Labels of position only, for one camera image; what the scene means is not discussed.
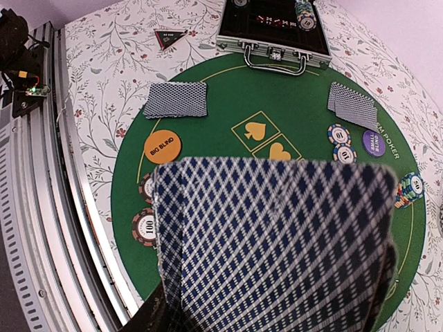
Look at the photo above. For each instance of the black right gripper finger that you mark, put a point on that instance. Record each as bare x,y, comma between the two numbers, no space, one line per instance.
152,316

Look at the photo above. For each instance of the grey playing card deck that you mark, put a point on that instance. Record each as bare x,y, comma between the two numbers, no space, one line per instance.
249,244

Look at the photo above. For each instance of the red black 100 chip stack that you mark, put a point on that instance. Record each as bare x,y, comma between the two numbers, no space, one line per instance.
145,188

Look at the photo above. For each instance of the orange big blind button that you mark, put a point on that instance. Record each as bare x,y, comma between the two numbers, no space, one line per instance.
162,146

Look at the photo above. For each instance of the blue checkered playing card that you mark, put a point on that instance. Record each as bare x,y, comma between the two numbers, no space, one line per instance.
176,100

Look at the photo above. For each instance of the blue peach 10 chip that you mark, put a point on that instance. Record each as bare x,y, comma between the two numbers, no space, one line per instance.
344,153
338,134

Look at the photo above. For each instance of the black triangular all-in marker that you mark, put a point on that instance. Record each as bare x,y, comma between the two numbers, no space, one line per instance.
166,38

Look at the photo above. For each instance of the purple small blind button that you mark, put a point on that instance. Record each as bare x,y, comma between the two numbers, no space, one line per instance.
373,143

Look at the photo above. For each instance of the blue green chip stack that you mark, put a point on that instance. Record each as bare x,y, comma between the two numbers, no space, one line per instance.
409,189

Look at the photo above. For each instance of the short poker chip stack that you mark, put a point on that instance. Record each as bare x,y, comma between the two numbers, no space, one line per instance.
240,3

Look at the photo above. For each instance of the round green poker mat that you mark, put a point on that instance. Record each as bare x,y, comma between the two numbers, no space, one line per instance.
295,118

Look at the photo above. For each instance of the aluminium poker chip case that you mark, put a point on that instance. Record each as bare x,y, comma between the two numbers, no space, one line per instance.
278,50

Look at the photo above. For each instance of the green poker chip row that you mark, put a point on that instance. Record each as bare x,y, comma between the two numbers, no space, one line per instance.
305,16

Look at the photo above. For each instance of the aluminium front rail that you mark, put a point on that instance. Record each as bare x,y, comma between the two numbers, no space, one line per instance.
63,270

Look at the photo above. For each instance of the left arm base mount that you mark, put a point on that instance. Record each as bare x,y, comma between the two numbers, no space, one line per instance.
22,65

